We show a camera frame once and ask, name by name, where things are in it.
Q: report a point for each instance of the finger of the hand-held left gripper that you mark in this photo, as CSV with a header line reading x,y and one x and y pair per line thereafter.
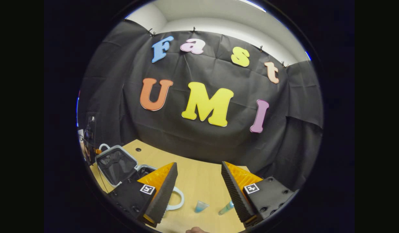
x,y
95,152

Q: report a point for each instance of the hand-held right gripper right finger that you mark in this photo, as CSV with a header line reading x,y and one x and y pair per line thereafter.
x,y
236,194

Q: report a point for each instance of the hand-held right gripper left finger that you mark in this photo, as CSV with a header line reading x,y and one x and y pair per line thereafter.
x,y
163,197

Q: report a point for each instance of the light blue suitcase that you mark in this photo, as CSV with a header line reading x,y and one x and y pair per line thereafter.
x,y
116,165

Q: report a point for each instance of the black backdrop cloth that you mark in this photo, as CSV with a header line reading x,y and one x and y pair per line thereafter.
x,y
202,145

